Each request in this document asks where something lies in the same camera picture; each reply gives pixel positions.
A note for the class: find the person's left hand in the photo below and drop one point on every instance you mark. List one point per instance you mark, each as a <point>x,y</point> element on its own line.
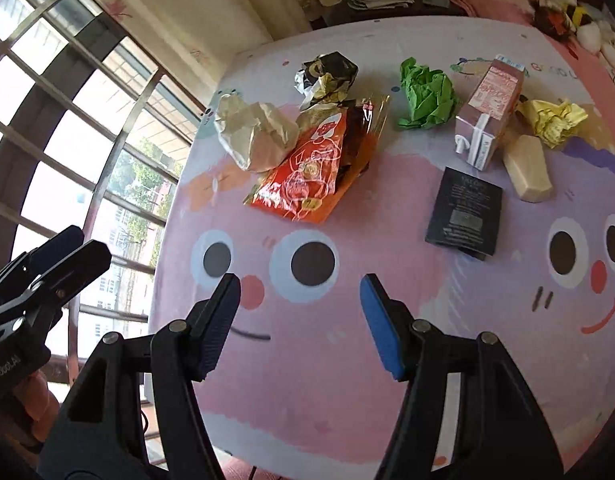
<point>40,395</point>

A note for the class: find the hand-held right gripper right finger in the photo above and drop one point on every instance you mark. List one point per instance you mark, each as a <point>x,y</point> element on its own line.
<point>382,325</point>

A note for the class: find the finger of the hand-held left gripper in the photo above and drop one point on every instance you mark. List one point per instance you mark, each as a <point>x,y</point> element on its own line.
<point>62,242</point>
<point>82,265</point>

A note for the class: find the window with metal grille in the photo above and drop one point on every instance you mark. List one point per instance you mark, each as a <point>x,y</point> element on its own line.
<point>62,110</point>

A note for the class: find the green paper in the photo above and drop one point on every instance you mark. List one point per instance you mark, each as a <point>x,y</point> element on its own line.
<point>427,95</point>

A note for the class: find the yellow black bee plush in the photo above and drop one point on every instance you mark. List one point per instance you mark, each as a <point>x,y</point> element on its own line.
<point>582,17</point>

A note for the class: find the flat black box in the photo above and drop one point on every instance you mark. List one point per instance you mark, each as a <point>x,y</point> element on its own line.
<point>462,210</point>

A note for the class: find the orange snack bag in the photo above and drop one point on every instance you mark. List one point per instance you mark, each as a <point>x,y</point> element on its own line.
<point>307,175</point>

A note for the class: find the cream floral curtain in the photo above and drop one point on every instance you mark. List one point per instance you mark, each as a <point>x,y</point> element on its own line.
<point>187,10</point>

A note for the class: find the black gold paper bag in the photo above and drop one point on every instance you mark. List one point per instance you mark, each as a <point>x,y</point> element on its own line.
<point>327,77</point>

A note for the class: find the beige crumpled paper bag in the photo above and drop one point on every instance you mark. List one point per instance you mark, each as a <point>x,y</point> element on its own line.
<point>257,130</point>

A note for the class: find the dark bedside table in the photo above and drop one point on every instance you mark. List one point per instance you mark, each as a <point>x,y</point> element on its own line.
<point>337,16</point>

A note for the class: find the cartoon printed tablecloth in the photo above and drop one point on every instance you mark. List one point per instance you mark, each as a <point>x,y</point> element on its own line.
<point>297,360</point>

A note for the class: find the brown translucent wrapper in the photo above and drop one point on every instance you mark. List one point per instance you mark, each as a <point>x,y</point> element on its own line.
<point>363,130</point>

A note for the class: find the pink drink carton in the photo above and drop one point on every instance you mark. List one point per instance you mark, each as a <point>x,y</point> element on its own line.
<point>492,100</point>

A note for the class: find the beige soap block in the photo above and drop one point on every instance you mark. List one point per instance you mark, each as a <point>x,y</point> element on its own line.
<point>527,165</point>

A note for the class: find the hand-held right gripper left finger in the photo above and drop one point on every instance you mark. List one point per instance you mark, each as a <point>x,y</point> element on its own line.
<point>217,325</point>

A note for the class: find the brown orange feathery plush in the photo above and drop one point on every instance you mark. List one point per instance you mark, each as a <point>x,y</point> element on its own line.
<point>550,20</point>

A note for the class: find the small white plush toy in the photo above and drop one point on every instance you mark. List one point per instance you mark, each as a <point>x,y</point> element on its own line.
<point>605,42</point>

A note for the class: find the yellow crumpled paper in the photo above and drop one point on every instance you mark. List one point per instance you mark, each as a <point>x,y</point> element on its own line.
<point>552,117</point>

